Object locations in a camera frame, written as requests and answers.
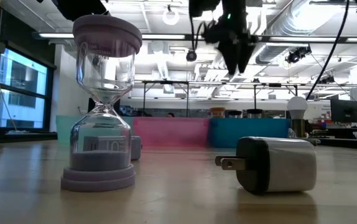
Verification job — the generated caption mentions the light blue cube charger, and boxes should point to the light blue cube charger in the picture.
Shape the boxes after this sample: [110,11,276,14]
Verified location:
[83,135,142,161]

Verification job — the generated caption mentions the black capped yellow sand hourglass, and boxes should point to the black capped yellow sand hourglass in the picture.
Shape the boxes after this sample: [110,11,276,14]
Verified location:
[246,108,264,119]

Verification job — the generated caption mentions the black computer monitor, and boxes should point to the black computer monitor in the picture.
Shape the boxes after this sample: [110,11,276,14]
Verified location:
[330,98,357,124]

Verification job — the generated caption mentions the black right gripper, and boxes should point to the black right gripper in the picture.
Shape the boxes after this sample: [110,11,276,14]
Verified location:
[202,20,259,75]

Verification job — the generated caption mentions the teal plastic bin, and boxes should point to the teal plastic bin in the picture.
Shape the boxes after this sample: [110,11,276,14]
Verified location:
[208,117,291,149]

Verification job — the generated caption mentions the purple hourglass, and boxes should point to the purple hourglass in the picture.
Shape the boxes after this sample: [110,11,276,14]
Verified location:
[60,14,143,193]

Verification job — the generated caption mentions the black background frame rig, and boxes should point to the black background frame rig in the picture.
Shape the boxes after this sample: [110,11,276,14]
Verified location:
[141,80,299,118]

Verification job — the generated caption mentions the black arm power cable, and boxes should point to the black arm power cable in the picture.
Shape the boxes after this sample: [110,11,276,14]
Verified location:
[305,0,351,101]

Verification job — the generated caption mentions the black ceiling track lights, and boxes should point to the black ceiling track lights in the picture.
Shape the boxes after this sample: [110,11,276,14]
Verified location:
[285,45,312,65]

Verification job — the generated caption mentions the pink plastic bin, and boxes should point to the pink plastic bin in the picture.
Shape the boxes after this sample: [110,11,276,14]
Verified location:
[132,116,211,148]

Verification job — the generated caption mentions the white light bulb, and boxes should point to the white light bulb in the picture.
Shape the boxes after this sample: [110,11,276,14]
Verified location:
[286,96,309,138]

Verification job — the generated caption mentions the round black ceiling camera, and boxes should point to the round black ceiling camera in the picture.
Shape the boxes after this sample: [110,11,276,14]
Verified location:
[185,49,198,62]

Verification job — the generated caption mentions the white and black charger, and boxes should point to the white and black charger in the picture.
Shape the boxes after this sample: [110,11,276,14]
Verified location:
[215,136,318,196]

